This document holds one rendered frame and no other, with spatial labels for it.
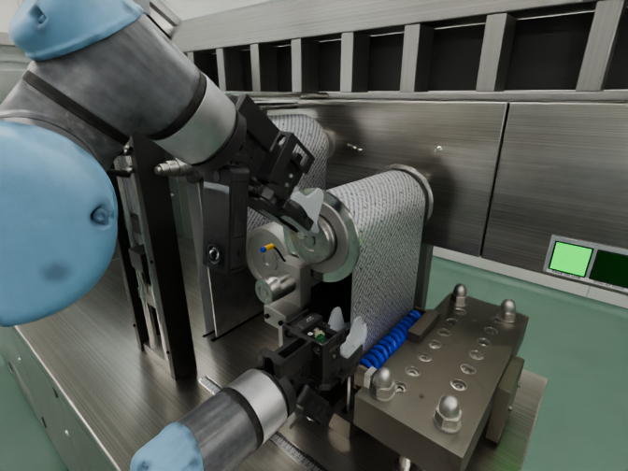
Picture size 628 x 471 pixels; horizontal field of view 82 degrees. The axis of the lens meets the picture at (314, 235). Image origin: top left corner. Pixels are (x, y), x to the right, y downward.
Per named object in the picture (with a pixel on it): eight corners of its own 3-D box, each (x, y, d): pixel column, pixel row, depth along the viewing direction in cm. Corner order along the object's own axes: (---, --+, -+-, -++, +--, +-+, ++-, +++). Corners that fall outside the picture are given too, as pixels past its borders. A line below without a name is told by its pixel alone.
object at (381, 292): (348, 370, 60) (352, 271, 53) (410, 310, 77) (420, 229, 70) (350, 372, 60) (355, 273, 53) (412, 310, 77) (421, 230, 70)
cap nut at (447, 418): (428, 423, 49) (432, 398, 48) (438, 406, 52) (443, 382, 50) (455, 438, 47) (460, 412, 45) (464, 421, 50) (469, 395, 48)
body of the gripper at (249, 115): (320, 162, 43) (259, 92, 34) (290, 225, 42) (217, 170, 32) (275, 155, 48) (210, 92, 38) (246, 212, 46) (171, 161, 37)
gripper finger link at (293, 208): (322, 222, 45) (280, 188, 38) (318, 234, 44) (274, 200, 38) (295, 216, 48) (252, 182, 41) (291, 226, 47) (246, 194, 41)
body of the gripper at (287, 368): (351, 325, 48) (290, 376, 40) (349, 376, 51) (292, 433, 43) (308, 306, 53) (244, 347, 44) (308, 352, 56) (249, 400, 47)
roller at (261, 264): (246, 278, 70) (242, 221, 66) (326, 241, 88) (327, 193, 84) (292, 300, 63) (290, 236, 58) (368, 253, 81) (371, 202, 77)
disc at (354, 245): (283, 266, 61) (280, 181, 56) (285, 265, 62) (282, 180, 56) (356, 295, 53) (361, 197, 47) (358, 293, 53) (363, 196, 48)
